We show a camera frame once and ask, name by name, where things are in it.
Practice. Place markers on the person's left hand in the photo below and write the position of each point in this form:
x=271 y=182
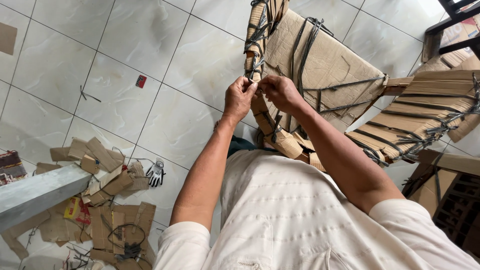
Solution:
x=237 y=100

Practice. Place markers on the small red packet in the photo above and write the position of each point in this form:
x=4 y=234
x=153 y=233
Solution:
x=141 y=81

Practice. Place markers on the open brown cardboard box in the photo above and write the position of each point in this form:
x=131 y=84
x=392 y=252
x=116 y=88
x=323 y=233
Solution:
x=427 y=187

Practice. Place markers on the yellow and red wrapper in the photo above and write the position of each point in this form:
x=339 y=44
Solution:
x=75 y=209

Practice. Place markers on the flat brown cardboard piece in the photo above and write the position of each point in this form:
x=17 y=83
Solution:
x=7 y=38

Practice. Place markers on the person's right hand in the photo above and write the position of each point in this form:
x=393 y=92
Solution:
x=282 y=94

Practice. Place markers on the person's foot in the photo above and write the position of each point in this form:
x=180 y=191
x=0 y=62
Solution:
x=216 y=126

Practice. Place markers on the pile of cardboard scraps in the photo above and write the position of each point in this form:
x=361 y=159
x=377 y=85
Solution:
x=108 y=210

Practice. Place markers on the heap of printed cardboard sheets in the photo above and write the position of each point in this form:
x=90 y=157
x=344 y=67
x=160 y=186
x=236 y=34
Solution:
x=455 y=56

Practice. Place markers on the black plastic crate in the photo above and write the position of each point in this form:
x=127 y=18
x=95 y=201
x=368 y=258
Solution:
x=459 y=210

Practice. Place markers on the black wooden chair frame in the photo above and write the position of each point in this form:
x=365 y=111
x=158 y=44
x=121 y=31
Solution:
x=455 y=15

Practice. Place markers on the white and black work glove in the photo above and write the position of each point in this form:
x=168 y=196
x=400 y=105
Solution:
x=156 y=175

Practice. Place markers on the person's dark green trousers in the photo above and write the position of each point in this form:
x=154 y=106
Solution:
x=240 y=144

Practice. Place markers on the person's white shirt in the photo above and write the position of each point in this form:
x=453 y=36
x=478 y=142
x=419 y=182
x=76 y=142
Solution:
x=292 y=221

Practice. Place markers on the grey metal beam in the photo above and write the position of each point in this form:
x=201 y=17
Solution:
x=37 y=193

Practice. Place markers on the striped woven mat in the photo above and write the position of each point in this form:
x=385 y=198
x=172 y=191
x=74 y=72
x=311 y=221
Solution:
x=10 y=167

